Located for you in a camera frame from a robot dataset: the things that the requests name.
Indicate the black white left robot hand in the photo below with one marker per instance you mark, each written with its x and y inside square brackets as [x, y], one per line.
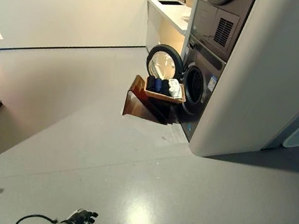
[81, 217]

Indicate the small black garment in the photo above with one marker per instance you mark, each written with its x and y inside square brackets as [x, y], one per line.
[151, 84]

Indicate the white garment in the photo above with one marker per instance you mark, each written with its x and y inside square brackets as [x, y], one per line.
[175, 89]

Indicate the blue garment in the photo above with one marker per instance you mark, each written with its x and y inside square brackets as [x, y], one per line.
[158, 85]

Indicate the large black garment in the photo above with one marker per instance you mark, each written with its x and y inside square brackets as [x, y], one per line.
[165, 86]

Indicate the dark grey washing machine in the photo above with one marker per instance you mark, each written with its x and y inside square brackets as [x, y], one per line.
[199, 60]

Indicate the brown wooden stand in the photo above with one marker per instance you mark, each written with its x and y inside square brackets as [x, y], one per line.
[136, 107]

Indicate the wicker laundry basket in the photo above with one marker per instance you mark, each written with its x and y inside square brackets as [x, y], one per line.
[163, 96]

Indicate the round glass washer door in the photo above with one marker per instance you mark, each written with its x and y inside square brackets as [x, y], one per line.
[164, 60]

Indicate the dark grey dryer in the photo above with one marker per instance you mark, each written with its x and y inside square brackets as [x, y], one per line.
[208, 16]

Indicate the white counter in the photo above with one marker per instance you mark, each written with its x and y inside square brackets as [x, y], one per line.
[167, 11]

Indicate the dark counter sink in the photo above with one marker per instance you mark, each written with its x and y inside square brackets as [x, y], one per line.
[170, 2]

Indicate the small wicker counter basket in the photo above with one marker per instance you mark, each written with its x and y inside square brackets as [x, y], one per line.
[189, 0]

